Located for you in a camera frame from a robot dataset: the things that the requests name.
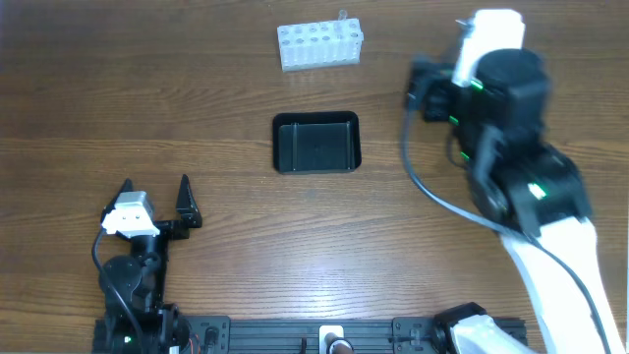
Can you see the mounting rail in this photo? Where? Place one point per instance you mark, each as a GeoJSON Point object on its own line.
{"type": "Point", "coordinates": [275, 339]}

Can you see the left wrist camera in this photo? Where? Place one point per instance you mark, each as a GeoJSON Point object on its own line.
{"type": "Point", "coordinates": [130, 216]}

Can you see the clear test tube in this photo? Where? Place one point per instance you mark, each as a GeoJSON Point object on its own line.
{"type": "Point", "coordinates": [293, 147]}
{"type": "Point", "coordinates": [349, 147]}
{"type": "Point", "coordinates": [342, 16]}

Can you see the white test tube rack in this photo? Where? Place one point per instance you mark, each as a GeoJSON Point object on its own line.
{"type": "Point", "coordinates": [319, 46]}

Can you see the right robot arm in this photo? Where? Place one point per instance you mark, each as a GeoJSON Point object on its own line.
{"type": "Point", "coordinates": [511, 108]}

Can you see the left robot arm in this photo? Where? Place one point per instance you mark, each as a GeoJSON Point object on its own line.
{"type": "Point", "coordinates": [132, 280]}

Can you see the black tray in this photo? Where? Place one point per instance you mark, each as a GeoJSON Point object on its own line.
{"type": "Point", "coordinates": [319, 147]}

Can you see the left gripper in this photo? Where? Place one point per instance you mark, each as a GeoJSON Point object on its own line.
{"type": "Point", "coordinates": [172, 230]}

